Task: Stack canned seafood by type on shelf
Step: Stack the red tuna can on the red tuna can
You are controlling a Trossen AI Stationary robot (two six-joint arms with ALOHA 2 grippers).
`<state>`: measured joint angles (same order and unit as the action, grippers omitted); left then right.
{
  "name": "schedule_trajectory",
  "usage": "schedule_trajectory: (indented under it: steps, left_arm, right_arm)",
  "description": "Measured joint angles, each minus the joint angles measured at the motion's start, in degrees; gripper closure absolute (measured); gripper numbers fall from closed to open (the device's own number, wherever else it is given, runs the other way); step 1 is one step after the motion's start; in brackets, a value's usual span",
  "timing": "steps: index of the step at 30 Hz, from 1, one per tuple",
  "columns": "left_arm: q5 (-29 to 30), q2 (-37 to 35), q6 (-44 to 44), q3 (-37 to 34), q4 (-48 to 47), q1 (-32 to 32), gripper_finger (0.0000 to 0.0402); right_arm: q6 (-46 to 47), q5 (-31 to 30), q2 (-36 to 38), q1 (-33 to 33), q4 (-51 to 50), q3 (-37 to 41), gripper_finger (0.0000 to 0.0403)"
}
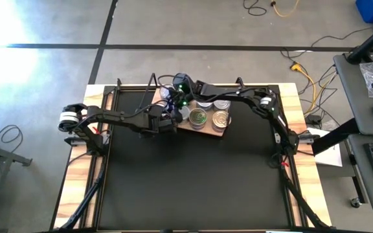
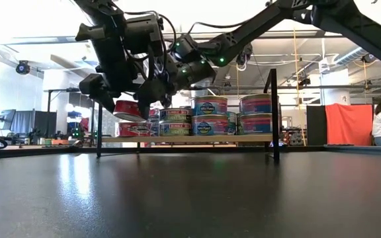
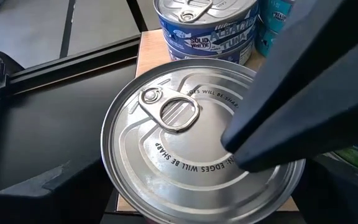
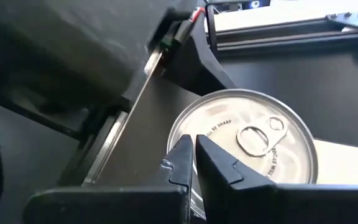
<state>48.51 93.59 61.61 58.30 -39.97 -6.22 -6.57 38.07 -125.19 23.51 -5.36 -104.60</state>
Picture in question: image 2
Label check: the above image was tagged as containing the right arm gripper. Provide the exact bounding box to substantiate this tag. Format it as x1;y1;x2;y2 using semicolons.
170;32;218;89

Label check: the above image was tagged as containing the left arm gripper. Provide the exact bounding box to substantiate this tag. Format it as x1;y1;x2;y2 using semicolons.
74;19;175;120

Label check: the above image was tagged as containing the silver-lid red can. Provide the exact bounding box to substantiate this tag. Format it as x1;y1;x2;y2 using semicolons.
117;121;153;138
113;100;148;123

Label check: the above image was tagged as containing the gold-lid blue can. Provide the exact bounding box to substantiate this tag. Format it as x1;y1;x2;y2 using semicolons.
192;95;229;116
239;93;273;116
239;113;273;136

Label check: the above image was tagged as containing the gold-lid seafood can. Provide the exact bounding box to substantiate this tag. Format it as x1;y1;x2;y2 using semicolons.
191;114;229;136

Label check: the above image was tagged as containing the silver-lid green can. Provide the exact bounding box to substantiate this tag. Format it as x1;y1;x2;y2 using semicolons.
227;111;237;136

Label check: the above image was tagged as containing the wooden shelf with black frame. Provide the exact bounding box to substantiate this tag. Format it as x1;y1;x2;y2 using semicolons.
96;68;280;163

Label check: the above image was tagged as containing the black hanging ceiling device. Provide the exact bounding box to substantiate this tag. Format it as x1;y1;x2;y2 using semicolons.
235;42;254;67

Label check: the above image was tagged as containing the dark computer monitor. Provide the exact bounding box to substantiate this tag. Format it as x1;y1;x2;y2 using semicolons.
33;110;58;133

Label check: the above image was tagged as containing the black panel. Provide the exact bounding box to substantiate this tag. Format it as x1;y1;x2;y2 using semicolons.
306;105;327;146

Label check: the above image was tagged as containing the orange cloth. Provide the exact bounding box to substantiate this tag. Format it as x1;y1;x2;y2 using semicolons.
325;103;374;146

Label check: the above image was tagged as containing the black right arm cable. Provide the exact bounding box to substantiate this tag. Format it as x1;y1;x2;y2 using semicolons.
188;19;253;34

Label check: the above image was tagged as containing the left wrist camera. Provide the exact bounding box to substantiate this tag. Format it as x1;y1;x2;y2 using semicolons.
125;13;165;58

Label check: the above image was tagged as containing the black ceiling camera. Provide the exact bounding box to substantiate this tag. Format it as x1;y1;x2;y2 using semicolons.
361;52;378;64
15;59;32;75

